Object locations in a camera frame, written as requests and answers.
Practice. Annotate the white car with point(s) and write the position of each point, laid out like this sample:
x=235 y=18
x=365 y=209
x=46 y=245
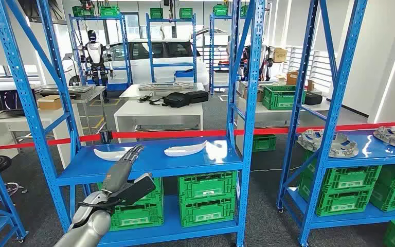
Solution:
x=138 y=70

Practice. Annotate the red barrier belt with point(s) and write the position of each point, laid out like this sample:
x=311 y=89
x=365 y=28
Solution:
x=170 y=134

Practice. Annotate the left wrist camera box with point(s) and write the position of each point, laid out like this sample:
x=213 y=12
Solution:
x=136 y=191

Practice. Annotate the black barrier post head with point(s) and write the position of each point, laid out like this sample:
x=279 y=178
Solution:
x=105 y=137

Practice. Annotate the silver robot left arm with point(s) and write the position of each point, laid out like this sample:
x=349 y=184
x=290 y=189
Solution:
x=88 y=228

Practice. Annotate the white curved panel orange lettering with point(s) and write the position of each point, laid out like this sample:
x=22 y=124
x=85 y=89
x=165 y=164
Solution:
x=109 y=155

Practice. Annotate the blue steel shelf rack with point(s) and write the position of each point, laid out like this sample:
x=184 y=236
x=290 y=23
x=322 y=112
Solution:
x=119 y=87
x=211 y=51
x=184 y=163
x=173 y=64
x=381 y=155
x=1 y=191

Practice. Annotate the black hard case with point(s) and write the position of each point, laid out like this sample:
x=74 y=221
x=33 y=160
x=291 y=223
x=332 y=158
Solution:
x=313 y=99
x=197 y=96

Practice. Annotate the black laptop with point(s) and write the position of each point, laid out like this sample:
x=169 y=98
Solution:
x=11 y=100

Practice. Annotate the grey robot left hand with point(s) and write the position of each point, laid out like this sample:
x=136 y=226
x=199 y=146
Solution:
x=117 y=174

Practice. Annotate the grey metal part tray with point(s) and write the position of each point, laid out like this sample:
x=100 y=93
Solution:
x=74 y=89
x=167 y=86

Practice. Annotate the cardboard box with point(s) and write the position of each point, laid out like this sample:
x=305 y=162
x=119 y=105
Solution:
x=292 y=78
x=280 y=55
x=310 y=86
x=49 y=103

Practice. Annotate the black backpack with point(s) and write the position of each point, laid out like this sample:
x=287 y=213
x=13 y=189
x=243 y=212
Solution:
x=178 y=100

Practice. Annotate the blue plastic bin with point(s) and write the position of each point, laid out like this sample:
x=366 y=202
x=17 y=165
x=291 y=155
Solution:
x=184 y=75

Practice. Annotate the white black humanoid robot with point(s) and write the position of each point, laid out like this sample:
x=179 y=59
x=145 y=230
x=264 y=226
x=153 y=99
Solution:
x=267 y=59
x=95 y=51

